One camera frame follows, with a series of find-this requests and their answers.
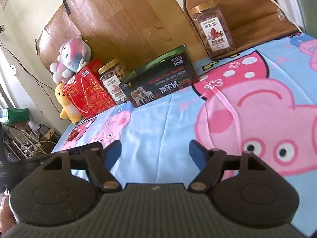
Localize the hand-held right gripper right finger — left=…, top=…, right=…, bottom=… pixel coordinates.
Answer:
left=188, top=140, right=267, bottom=192

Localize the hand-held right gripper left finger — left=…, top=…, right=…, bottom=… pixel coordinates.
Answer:
left=42, top=140, right=122, bottom=192

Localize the black printed box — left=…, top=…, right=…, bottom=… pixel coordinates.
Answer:
left=119, top=45, right=200, bottom=108

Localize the person's left hand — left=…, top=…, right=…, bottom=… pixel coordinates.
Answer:
left=0, top=195, right=16, bottom=231

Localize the pink pig printed blanket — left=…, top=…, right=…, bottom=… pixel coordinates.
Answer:
left=51, top=32, right=317, bottom=231

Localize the green bag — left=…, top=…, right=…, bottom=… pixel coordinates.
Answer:
left=7, top=108, right=29, bottom=126

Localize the red gift box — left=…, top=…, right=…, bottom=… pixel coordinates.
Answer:
left=61, top=58, right=117, bottom=120

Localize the yellow duck plush toy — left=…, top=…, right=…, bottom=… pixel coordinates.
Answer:
left=55, top=83, right=82, bottom=125

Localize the round nut jar gold lid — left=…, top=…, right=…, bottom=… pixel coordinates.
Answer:
left=98, top=58, right=129, bottom=105

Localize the pink plush toy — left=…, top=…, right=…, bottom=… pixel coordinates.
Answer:
left=50, top=35, right=91, bottom=84

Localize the square pecan jar gold lid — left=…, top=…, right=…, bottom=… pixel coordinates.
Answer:
left=190, top=1, right=236, bottom=59

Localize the wooden board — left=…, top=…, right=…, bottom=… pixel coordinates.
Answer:
left=36, top=0, right=210, bottom=80

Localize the tangle of cables and adapters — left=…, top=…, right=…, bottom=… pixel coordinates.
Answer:
left=5, top=124, right=61, bottom=159

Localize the thin black wall cable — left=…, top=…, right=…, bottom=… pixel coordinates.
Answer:
left=0, top=25, right=62, bottom=119

